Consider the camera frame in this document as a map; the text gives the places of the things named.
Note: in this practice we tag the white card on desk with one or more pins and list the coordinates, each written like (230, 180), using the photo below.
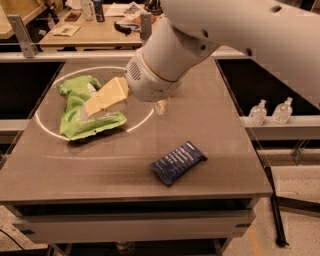
(67, 30)

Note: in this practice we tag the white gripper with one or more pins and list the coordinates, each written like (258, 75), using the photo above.
(146, 82)

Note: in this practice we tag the metal bracket post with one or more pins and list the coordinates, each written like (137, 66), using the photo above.
(146, 27)
(28, 48)

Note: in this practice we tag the black floor pole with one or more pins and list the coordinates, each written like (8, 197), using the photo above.
(280, 234)

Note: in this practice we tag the white drawer under table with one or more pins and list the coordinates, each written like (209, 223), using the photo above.
(135, 227)

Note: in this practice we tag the middle metal bracket post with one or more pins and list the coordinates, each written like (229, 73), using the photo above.
(146, 27)

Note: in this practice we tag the clear sanitizer bottle right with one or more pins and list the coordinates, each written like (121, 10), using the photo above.
(283, 112)

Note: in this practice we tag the white bottle on desk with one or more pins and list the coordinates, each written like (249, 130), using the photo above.
(87, 9)

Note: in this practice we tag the green rice chip bag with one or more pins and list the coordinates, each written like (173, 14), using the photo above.
(74, 124)

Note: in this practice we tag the black round object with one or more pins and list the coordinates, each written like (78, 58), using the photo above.
(153, 6)

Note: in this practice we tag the clear sanitizer bottle left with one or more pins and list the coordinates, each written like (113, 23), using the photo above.
(257, 114)

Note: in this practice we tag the left metal bracket post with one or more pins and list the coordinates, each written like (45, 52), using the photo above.
(28, 48)

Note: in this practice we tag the brown phone on desk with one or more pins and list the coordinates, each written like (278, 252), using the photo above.
(72, 17)

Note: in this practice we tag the blue snack packet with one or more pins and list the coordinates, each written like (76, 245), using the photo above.
(173, 165)

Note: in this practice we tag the black sunglasses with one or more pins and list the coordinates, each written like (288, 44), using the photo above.
(126, 29)

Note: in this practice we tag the clear sanitizer bottle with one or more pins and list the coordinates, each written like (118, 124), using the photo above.
(283, 112)
(257, 114)

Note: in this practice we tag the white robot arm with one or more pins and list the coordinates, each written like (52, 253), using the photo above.
(284, 40)

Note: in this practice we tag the dark blue spray can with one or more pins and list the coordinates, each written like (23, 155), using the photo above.
(98, 8)

